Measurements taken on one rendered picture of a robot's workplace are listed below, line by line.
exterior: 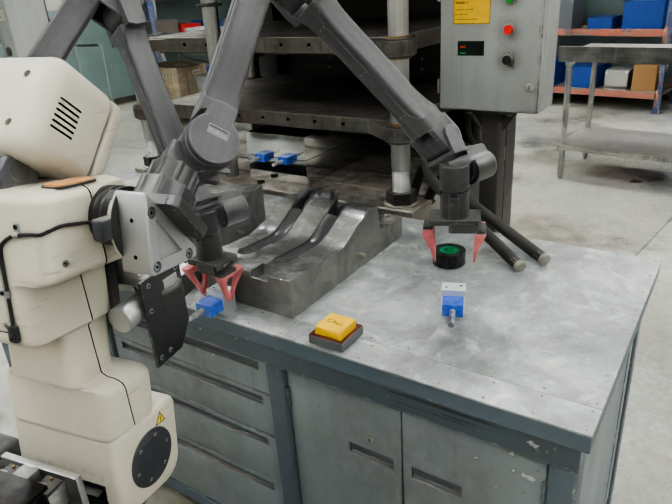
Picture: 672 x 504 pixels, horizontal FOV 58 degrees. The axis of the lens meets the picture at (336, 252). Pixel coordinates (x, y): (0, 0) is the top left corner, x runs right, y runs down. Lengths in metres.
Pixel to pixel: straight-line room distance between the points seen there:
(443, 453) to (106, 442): 0.63
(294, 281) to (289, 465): 0.50
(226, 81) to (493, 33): 1.05
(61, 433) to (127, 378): 0.15
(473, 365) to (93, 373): 0.65
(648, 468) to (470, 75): 1.34
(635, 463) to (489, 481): 1.04
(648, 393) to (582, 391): 1.44
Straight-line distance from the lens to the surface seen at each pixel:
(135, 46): 1.36
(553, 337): 1.26
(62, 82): 0.92
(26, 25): 5.53
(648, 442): 2.35
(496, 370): 1.15
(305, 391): 1.40
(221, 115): 0.91
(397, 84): 1.16
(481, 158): 1.23
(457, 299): 1.29
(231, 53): 1.00
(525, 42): 1.84
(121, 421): 1.07
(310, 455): 1.52
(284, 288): 1.29
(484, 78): 1.89
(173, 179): 0.86
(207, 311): 1.34
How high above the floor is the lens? 1.46
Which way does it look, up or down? 24 degrees down
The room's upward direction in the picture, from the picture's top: 4 degrees counter-clockwise
